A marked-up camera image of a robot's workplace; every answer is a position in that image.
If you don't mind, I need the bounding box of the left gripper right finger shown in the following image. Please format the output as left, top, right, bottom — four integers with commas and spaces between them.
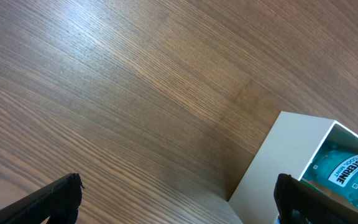
273, 174, 358, 224

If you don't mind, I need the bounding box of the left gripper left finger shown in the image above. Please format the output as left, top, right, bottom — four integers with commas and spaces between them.
0, 173, 84, 224

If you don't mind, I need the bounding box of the blue mouthwash bottle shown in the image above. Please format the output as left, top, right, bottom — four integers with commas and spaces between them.
303, 142, 358, 208

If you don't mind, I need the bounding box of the white open cardboard box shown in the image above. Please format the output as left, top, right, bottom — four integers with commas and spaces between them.
229, 111, 358, 223

